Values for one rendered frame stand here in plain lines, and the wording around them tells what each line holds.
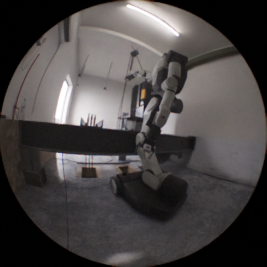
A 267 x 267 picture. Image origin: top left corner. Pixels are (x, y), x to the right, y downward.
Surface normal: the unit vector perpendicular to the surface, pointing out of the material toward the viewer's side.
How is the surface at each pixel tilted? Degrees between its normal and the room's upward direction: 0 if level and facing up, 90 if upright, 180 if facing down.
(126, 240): 0
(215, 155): 90
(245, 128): 90
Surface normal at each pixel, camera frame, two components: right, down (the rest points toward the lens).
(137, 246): 0.11, -0.99
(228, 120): -0.88, -0.08
